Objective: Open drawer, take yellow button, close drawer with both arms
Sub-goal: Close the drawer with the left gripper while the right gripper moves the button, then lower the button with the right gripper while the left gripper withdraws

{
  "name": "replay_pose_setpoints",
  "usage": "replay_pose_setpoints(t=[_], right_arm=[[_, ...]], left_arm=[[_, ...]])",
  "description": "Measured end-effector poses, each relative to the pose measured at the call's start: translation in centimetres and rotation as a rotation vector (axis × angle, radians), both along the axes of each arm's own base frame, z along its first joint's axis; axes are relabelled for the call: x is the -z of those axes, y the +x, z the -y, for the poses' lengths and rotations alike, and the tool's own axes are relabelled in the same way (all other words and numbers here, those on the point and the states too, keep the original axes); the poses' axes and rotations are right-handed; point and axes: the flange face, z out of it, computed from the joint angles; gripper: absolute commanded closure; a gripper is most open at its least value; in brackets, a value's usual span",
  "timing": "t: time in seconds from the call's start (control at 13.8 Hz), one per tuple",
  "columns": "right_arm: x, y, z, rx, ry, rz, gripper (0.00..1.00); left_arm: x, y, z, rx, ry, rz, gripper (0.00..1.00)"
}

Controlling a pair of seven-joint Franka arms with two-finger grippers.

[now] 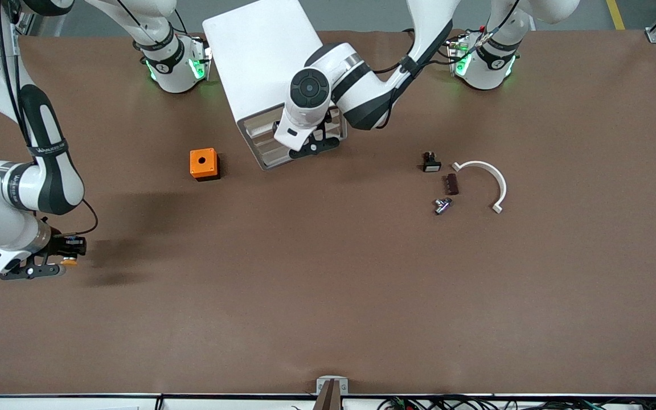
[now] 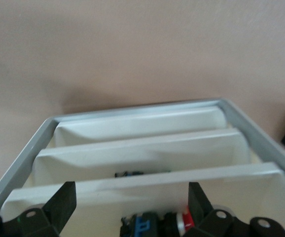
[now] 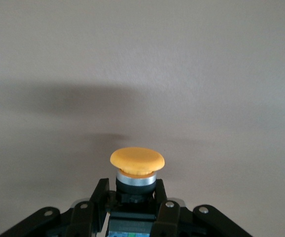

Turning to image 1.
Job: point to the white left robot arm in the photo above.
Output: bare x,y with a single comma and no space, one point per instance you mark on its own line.
362,91

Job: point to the orange button enclosure box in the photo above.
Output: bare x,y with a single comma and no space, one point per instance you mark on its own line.
200,169

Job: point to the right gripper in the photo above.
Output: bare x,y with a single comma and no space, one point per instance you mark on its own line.
70,245

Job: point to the white table edge rail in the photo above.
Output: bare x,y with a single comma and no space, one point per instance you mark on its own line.
77,403

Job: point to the small brown block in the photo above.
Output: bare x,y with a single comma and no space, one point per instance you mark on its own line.
451,185

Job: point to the black push-button switch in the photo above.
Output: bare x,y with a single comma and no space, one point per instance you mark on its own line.
431,165

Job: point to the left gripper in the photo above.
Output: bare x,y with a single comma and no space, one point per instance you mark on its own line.
327,118

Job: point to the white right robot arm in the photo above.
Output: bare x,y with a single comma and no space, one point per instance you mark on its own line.
43,171

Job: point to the white curved plastic clamp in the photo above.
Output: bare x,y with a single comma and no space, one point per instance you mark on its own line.
501,185

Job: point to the small metal fitting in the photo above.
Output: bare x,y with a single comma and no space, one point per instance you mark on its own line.
442,206

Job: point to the metal bracket plate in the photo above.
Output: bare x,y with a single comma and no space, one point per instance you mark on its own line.
322,382

